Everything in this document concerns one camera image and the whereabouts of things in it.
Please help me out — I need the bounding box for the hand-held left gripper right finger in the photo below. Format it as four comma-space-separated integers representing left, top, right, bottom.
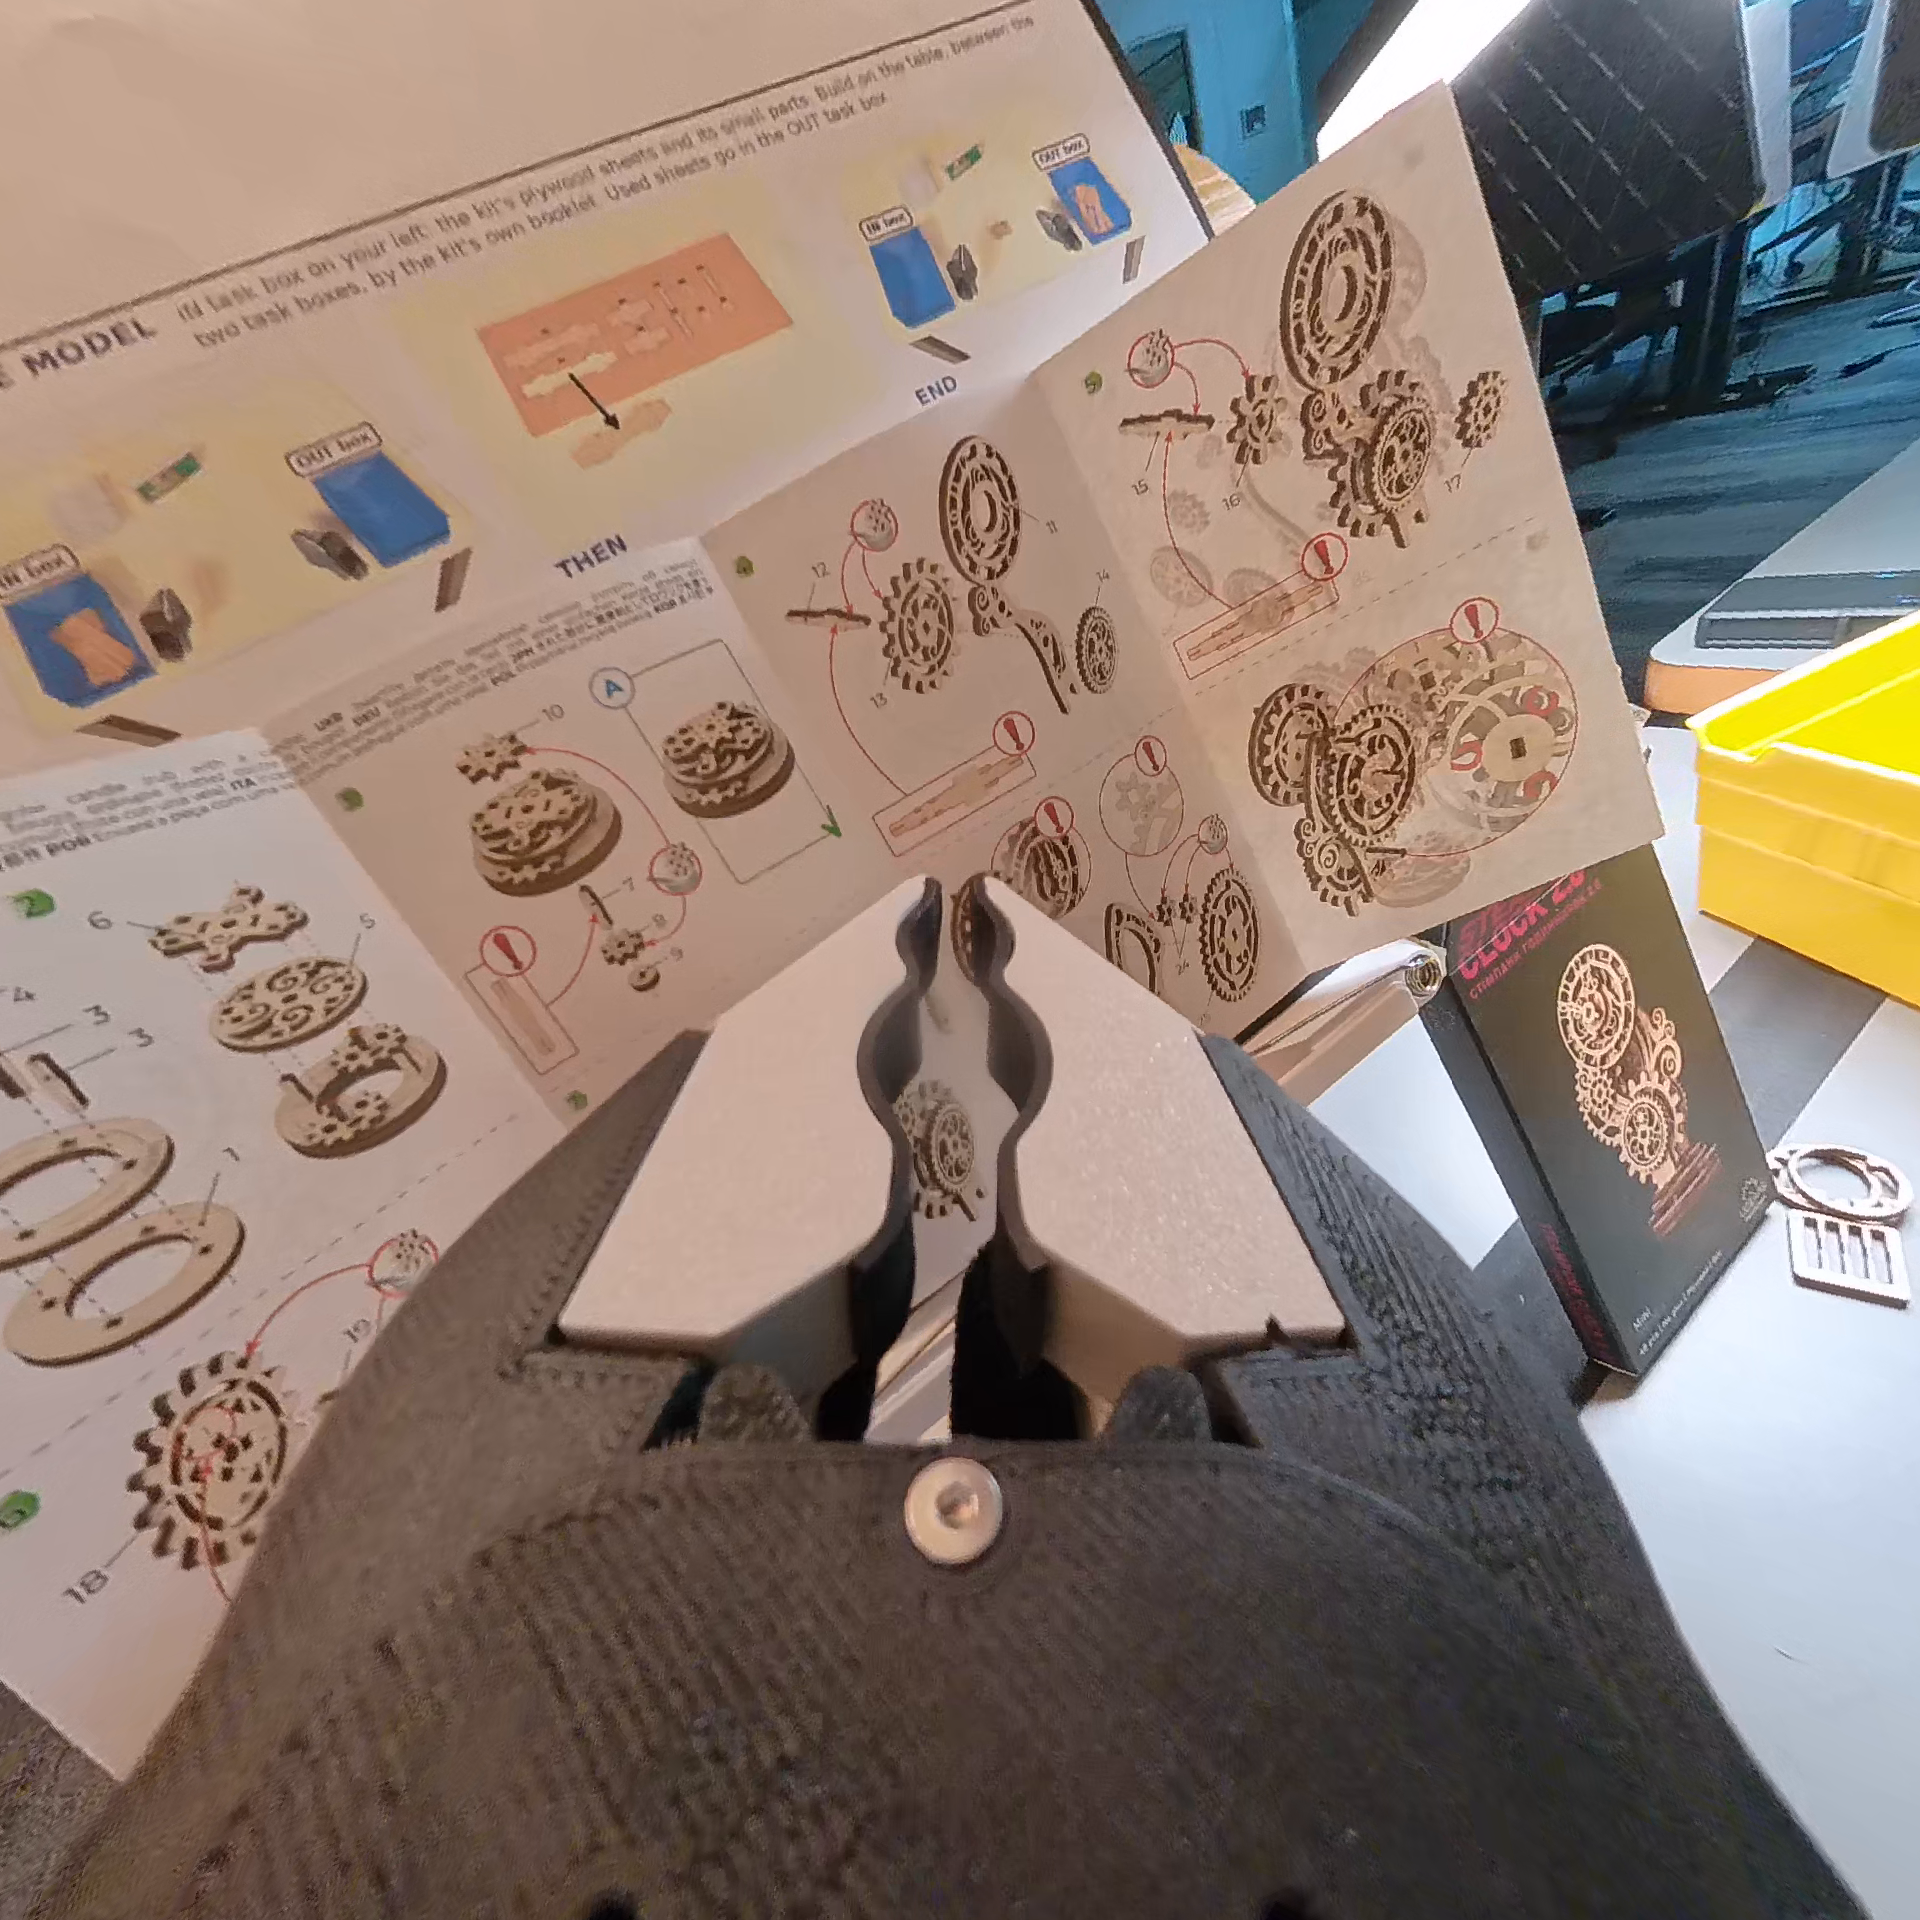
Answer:
950, 877, 1347, 1441

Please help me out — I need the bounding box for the small slotted wooden piece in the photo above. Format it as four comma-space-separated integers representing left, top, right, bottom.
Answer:
1786, 1207, 1915, 1304

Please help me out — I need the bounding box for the white book stand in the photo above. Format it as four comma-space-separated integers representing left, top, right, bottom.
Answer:
1230, 937, 1449, 1081

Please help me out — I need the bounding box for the white tilted panel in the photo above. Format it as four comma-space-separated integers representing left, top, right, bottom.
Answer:
1316, 0, 1536, 159

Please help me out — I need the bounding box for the black flat device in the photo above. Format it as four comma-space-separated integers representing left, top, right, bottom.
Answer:
1696, 567, 1920, 648

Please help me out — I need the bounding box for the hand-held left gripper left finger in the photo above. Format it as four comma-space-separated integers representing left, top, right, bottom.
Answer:
556, 877, 963, 1441

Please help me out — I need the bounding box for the grey desk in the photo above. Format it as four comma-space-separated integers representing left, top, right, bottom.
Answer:
1296, 719, 1920, 1920

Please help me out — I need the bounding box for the white printed task sheet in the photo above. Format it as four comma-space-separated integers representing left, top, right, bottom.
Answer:
0, 0, 1217, 751

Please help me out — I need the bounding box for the wooden ring frame piece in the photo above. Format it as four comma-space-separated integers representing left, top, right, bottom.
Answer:
1766, 1139, 1915, 1224

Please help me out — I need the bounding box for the black kit box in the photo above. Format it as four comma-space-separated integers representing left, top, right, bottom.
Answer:
1417, 838, 1778, 1403

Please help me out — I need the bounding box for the yellow plastic bin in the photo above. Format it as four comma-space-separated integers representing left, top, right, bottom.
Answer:
1686, 608, 1920, 1008

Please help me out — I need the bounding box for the black perforated panel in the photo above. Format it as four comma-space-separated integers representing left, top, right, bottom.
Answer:
1451, 0, 1789, 261

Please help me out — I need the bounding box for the assembly instruction booklet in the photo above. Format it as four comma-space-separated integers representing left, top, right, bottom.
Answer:
0, 82, 1667, 1777

